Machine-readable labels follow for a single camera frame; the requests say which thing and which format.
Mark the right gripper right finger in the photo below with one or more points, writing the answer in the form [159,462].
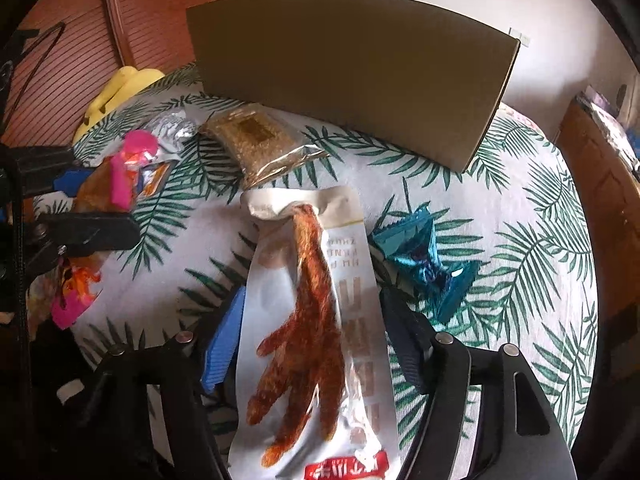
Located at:
[411,336]

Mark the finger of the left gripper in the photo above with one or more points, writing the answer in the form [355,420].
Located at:
[70,181]
[81,234]

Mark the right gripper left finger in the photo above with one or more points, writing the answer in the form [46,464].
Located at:
[222,340]

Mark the pink brown snack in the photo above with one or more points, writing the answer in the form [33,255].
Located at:
[112,185]

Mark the chicken foot snack packet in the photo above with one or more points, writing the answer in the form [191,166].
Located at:
[313,383]

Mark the pink flame snack packet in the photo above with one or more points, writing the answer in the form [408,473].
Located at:
[77,287]

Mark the white orange snack packet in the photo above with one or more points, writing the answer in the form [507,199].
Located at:
[152,178]

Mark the teal foil snack wrapper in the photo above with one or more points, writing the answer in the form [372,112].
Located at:
[409,245]

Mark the silver foil snack packet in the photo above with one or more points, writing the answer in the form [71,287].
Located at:
[172,129]

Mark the palm leaf bed sheet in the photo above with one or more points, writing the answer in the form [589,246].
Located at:
[516,360]

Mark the yellow Pikachu plush toy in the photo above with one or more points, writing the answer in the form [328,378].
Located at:
[123,85]

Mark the wooden wardrobe door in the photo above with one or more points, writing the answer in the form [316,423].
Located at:
[57,55]

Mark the sesame cracker clear packet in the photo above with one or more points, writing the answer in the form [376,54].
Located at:
[264,146]

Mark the wooden cabinet counter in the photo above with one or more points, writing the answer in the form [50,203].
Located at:
[610,199]

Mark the brown cardboard box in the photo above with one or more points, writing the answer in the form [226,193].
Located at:
[419,76]

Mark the folded patterned cloth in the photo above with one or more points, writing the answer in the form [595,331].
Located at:
[624,142]

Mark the white wall switch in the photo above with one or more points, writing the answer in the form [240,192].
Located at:
[523,39]

